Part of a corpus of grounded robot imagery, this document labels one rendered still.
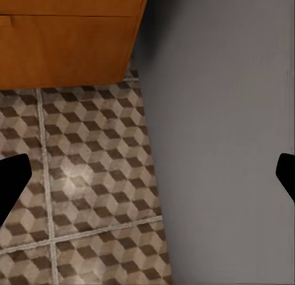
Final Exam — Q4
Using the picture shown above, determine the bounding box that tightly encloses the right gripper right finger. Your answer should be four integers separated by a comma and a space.
275, 153, 295, 202

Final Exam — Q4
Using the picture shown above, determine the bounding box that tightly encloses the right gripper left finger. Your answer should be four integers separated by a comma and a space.
0, 153, 32, 227

